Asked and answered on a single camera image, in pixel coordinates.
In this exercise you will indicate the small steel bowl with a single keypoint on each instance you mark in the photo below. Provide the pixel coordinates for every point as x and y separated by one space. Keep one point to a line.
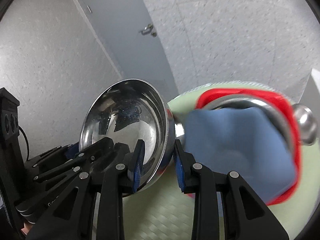
130 110

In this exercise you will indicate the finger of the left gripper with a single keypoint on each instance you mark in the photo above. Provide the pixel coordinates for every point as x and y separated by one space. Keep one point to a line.
53 157
97 158

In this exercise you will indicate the green round tablecloth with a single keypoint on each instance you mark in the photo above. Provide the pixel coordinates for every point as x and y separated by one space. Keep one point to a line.
162 211

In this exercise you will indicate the blue plastic plate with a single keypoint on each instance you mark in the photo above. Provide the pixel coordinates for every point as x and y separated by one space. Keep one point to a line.
245 141

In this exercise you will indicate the grey door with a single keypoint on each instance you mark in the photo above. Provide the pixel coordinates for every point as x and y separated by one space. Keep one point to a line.
117 24

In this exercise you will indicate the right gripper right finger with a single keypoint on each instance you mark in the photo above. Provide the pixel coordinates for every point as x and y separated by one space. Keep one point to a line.
225 205

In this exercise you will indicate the red plastic basin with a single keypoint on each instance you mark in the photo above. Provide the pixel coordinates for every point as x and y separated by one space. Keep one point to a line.
275 106

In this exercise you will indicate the black camera box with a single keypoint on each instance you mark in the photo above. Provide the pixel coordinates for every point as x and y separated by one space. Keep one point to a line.
12 168

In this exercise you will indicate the white counter with sink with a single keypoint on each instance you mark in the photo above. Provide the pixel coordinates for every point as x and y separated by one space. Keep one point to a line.
310 95

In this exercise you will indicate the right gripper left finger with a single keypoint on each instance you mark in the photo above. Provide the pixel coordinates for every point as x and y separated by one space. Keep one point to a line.
92 200

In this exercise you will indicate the metal door handle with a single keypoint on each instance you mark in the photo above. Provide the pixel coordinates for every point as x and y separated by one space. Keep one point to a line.
149 29

